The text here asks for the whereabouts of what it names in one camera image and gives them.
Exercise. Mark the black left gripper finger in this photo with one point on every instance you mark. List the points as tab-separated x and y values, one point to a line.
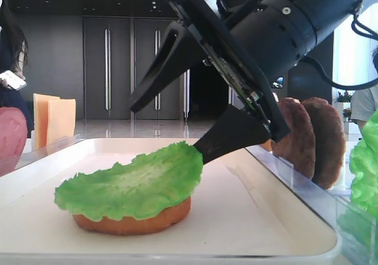
178	52

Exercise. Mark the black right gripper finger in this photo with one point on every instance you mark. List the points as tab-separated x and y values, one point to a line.
234	130

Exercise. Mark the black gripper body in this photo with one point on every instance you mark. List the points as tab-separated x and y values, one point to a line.
233	63

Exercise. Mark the green lettuce leaf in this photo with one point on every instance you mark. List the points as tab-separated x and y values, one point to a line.
363	164
141	189

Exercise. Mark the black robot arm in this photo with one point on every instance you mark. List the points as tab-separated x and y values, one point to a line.
250	50

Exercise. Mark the front brown meat patty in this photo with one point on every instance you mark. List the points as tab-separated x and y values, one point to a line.
298	146

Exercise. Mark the brown meat patty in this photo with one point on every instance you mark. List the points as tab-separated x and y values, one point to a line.
298	146
330	142

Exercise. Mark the rear brown meat patty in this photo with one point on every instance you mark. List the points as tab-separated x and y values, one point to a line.
330	142

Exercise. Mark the front orange cheese slice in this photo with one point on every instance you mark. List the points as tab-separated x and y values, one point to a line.
61	119

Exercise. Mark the orange cheese slice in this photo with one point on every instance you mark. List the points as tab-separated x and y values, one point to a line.
61	119
40	104

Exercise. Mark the rear orange cheese slice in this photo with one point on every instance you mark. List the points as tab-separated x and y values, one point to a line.
40	104

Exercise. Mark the bottom bun bread slice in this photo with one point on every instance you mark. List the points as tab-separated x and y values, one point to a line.
130	226

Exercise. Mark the pink tomato slice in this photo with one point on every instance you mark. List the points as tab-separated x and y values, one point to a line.
13	138

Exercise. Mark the top bun with sesame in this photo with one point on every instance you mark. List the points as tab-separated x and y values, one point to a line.
267	144

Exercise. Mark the white rectangular tray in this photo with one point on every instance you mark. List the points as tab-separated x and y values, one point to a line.
241	213

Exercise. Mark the person in grey shirt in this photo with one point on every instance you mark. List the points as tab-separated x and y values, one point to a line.
363	106

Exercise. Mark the clear acrylic right food rack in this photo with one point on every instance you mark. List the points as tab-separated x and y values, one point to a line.
357	228

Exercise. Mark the clear acrylic food rack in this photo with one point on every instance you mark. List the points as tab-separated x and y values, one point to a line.
357	228
38	154

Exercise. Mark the woman in dark dress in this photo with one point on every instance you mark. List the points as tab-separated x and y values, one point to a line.
14	55

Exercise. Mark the white smartphone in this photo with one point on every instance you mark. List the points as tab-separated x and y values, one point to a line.
12	80

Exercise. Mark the clear acrylic left food rack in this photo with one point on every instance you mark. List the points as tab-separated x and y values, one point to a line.
38	154

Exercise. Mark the wall display screen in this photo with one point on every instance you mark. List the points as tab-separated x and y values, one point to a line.
278	83

